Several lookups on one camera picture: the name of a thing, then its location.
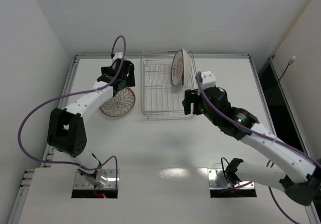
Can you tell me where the floral plate with brown rim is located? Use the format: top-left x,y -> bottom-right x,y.
99,87 -> 136,117

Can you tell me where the orange sunburst plate teal rim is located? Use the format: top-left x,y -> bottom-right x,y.
171,49 -> 184,86

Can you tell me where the cream plate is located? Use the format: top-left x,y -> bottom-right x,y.
181,49 -> 191,85

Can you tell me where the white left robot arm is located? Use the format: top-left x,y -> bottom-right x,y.
47,58 -> 135,175

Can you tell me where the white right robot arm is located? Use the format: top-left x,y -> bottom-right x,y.
182,71 -> 320,206

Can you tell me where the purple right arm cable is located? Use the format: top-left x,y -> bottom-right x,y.
196,72 -> 321,224

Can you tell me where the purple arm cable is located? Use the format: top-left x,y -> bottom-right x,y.
17,35 -> 126,171
196,72 -> 321,224

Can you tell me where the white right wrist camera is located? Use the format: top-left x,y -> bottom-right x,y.
196,71 -> 217,89

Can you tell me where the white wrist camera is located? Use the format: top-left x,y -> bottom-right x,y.
196,71 -> 217,89
111,53 -> 125,71

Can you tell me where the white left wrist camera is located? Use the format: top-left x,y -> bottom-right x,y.
111,53 -> 125,71

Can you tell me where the chrome wire dish rack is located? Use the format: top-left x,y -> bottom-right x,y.
140,51 -> 197,120

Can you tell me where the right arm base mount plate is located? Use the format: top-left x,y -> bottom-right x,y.
207,169 -> 255,191

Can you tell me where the black cable with white plug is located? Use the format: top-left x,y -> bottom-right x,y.
277,56 -> 296,83

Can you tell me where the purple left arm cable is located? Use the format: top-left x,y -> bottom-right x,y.
17,35 -> 126,171

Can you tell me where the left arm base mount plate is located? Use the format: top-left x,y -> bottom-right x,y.
73,169 -> 120,190

